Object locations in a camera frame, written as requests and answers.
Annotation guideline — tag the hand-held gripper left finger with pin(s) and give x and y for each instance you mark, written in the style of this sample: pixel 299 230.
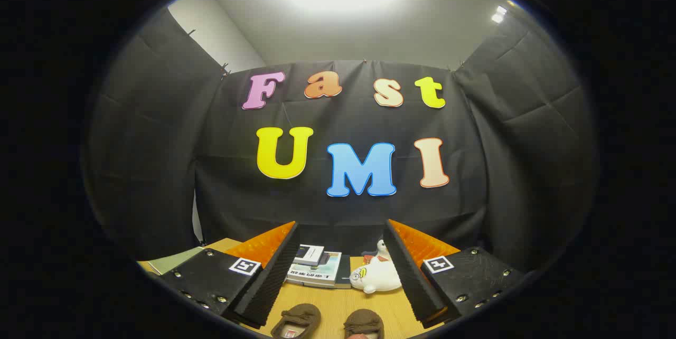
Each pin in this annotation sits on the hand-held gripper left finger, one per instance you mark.
pixel 269 286

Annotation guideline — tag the green fabric storage box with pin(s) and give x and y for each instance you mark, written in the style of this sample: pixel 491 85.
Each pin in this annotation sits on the green fabric storage box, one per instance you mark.
pixel 171 262

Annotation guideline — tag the small ceiling light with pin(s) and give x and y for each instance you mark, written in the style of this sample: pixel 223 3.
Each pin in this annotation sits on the small ceiling light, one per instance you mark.
pixel 498 14

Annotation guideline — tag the penguin plush toy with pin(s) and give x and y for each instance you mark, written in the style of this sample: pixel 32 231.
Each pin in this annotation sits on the penguin plush toy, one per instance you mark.
pixel 381 248

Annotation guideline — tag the small blue cover book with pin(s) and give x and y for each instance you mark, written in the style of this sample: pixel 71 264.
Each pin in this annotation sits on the small blue cover book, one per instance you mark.
pixel 309 253

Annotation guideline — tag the teal cover book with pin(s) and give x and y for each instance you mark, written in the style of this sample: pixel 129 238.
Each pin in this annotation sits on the teal cover book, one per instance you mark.
pixel 317 275

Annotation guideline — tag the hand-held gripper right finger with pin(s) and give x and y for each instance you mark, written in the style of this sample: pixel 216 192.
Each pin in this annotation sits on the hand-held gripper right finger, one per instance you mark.
pixel 412 281

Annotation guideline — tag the brown fuzzy shoe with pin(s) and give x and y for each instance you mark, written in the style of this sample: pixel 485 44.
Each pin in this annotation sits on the brown fuzzy shoe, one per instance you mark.
pixel 364 320
pixel 303 313

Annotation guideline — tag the white plush toy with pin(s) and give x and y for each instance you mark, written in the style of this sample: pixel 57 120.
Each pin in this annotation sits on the white plush toy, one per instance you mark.
pixel 380 278

